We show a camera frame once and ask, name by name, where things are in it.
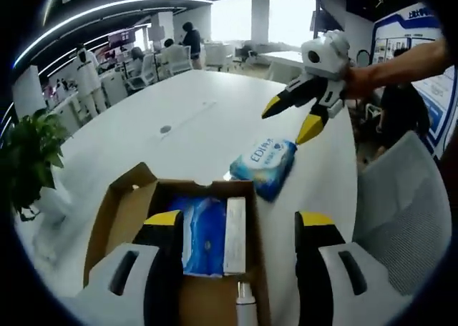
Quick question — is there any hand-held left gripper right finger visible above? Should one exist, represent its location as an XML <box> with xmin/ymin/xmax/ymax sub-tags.
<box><xmin>293</xmin><ymin>210</ymin><xmax>393</xmax><ymax>326</ymax></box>

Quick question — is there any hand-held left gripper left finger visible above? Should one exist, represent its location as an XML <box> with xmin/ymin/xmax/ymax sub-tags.
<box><xmin>77</xmin><ymin>209</ymin><xmax>185</xmax><ymax>326</ymax></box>

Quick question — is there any blue tissue pack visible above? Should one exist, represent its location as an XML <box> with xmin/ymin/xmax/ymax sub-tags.
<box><xmin>167</xmin><ymin>197</ymin><xmax>228</xmax><ymax>279</ymax></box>

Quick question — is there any blue wet wipes pack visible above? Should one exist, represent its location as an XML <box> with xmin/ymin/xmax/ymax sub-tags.
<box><xmin>229</xmin><ymin>137</ymin><xmax>298</xmax><ymax>202</ymax></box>

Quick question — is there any brown cardboard shoe box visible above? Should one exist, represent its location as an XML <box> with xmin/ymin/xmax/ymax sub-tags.
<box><xmin>82</xmin><ymin>161</ymin><xmax>273</xmax><ymax>326</ymax></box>

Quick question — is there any white spray bottle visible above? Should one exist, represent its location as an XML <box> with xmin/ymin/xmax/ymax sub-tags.
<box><xmin>234</xmin><ymin>281</ymin><xmax>259</xmax><ymax>326</ymax></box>

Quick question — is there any small white carton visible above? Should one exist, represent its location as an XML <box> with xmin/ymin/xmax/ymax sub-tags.
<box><xmin>223</xmin><ymin>197</ymin><xmax>248</xmax><ymax>275</ymax></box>

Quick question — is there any person's right hand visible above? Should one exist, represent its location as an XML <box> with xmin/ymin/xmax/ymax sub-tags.
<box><xmin>341</xmin><ymin>65</ymin><xmax>386</xmax><ymax>101</ymax></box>

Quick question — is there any grey mesh office chair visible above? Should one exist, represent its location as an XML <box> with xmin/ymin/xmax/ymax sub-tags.
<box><xmin>352</xmin><ymin>131</ymin><xmax>452</xmax><ymax>298</ymax></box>

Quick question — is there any white office chair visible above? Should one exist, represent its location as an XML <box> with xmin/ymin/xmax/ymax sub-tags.
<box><xmin>162</xmin><ymin>46</ymin><xmax>191</xmax><ymax>75</ymax></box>
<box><xmin>125</xmin><ymin>54</ymin><xmax>158</xmax><ymax>88</ymax></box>

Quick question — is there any green potted plant white pot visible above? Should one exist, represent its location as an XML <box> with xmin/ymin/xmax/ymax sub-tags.
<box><xmin>0</xmin><ymin>109</ymin><xmax>74</xmax><ymax>222</ymax></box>

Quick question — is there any ceiling light strip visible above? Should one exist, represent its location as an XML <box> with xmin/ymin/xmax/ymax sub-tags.
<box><xmin>16</xmin><ymin>0</ymin><xmax>212</xmax><ymax>55</ymax></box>

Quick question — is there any blue white wall poster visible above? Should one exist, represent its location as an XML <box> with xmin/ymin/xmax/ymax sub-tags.
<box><xmin>371</xmin><ymin>7</ymin><xmax>458</xmax><ymax>159</ymax></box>

